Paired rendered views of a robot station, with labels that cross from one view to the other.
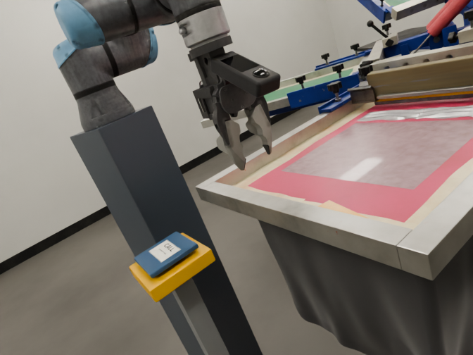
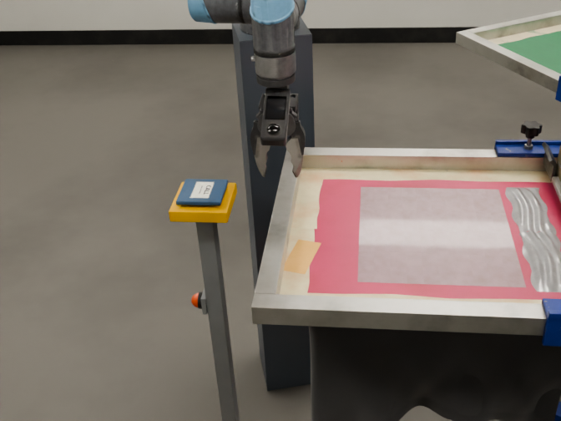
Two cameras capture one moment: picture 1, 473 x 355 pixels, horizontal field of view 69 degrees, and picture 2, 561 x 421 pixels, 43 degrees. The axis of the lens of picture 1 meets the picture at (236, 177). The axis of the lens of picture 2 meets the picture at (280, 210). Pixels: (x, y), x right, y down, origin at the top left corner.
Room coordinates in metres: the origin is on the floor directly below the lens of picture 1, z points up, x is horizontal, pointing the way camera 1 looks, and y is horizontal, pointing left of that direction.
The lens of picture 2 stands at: (-0.41, -0.76, 1.77)
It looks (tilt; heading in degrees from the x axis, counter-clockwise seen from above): 33 degrees down; 36
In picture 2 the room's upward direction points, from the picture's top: 3 degrees counter-clockwise
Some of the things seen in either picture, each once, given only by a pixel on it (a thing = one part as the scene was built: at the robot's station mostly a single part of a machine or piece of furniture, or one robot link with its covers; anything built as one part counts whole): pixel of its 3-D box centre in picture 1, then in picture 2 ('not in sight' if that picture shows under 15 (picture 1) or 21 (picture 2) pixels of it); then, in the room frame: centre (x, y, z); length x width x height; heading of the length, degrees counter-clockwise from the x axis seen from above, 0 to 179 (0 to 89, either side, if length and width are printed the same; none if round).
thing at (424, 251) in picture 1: (391, 129); (468, 225); (0.75, -0.38, 0.97); 0.79 x 0.58 x 0.04; 118
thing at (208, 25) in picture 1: (203, 30); (273, 63); (0.59, -0.04, 1.30); 0.08 x 0.08 x 0.05
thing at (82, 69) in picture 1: (84, 62); not in sight; (1.02, 0.27, 1.37); 0.13 x 0.12 x 0.14; 112
